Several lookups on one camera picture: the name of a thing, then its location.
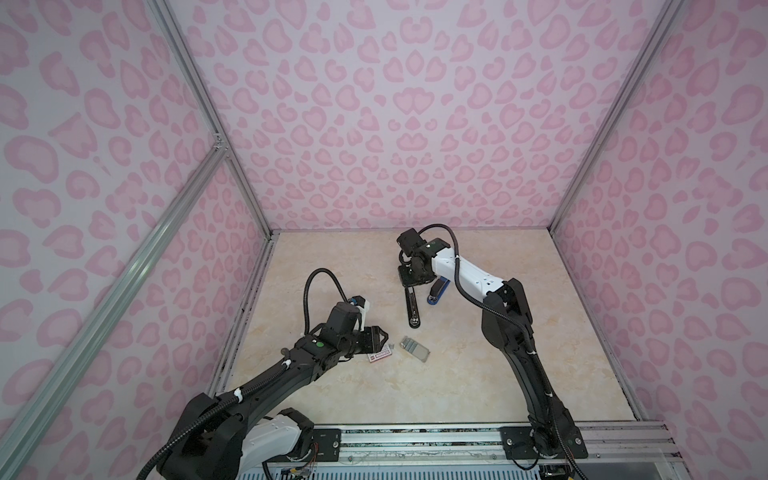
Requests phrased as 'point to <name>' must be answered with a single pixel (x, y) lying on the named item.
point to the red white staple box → (382, 354)
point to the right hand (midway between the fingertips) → (408, 278)
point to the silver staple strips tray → (416, 348)
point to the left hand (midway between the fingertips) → (384, 332)
